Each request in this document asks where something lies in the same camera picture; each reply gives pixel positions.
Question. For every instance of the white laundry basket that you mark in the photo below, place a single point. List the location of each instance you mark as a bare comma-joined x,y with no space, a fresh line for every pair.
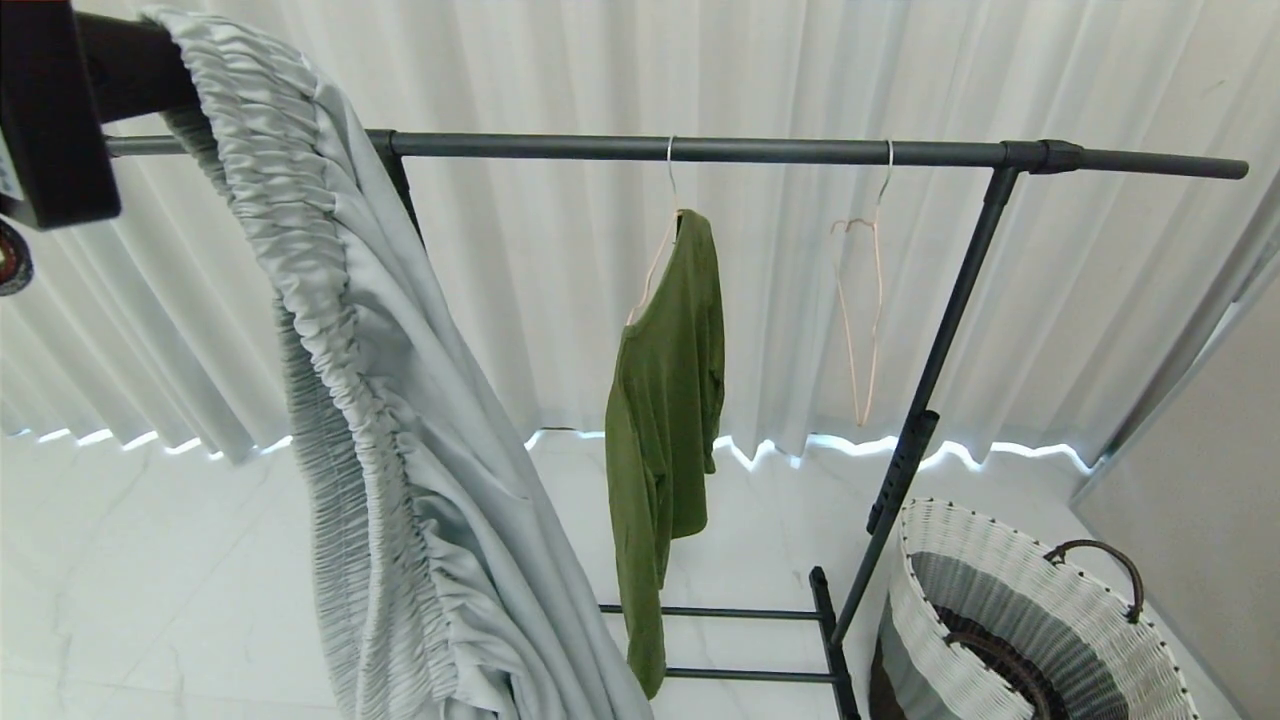
950,600

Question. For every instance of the pale grey shorts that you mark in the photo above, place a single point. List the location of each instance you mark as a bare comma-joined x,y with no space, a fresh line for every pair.
420,450

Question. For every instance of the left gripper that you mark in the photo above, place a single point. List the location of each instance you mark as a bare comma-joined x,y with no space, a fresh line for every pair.
55,120

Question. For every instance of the white curtain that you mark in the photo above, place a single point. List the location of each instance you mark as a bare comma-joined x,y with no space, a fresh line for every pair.
550,300

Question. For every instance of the green long-sleeved shirt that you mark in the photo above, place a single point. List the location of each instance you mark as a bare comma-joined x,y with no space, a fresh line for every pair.
660,400

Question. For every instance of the black clothes rack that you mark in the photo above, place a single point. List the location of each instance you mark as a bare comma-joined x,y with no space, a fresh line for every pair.
800,150

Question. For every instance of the pink clothes hanger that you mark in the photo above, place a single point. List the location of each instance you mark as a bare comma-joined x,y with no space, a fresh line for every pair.
655,265
877,300

